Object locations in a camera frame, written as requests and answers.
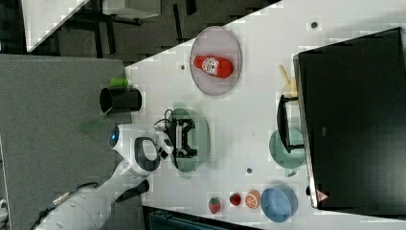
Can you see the black cylinder cup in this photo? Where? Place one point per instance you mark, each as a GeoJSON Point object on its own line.
{"type": "Point", "coordinates": [120, 99]}

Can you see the blue bowl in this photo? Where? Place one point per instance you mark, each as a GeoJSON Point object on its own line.
{"type": "Point", "coordinates": [279, 203]}

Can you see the black toaster oven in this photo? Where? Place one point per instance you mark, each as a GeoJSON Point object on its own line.
{"type": "Point", "coordinates": [351, 97]}

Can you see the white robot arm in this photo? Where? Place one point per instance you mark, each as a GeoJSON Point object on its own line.
{"type": "Point", "coordinates": [142, 147]}

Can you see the pink round plate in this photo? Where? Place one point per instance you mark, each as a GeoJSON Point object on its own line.
{"type": "Point", "coordinates": [216, 41]}

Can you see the red strawberry toy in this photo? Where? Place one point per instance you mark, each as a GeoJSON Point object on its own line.
{"type": "Point", "coordinates": [214, 205]}
{"type": "Point", "coordinates": [235, 199]}

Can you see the red ketchup bottle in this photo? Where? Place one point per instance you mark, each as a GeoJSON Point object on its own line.
{"type": "Point", "coordinates": [215, 66]}

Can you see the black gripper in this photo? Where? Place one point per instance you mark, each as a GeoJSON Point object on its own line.
{"type": "Point", "coordinates": [179, 136]}

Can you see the orange slice toy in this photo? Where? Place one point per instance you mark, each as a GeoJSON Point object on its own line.
{"type": "Point", "coordinates": [252, 199]}

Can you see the green plastic strainer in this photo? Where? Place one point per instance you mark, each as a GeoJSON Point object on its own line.
{"type": "Point", "coordinates": [199, 139]}

